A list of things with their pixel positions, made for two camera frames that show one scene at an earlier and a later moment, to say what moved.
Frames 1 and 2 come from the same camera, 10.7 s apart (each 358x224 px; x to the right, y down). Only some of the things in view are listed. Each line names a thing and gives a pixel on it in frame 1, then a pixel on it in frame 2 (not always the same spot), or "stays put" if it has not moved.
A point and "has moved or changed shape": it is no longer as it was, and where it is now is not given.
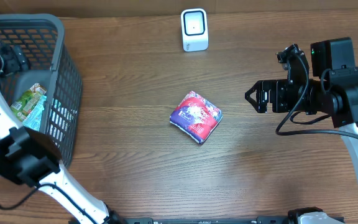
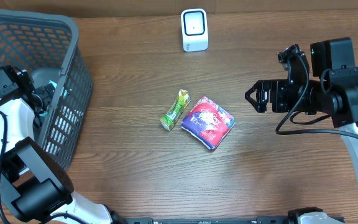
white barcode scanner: (194, 30) stays put
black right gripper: (275, 86) stays put
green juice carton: (22, 106) has moved or changed shape
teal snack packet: (33, 121) has moved or changed shape
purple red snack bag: (196, 117) has moved or changed shape
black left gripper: (19, 61) -> (49, 88)
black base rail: (202, 220) stays put
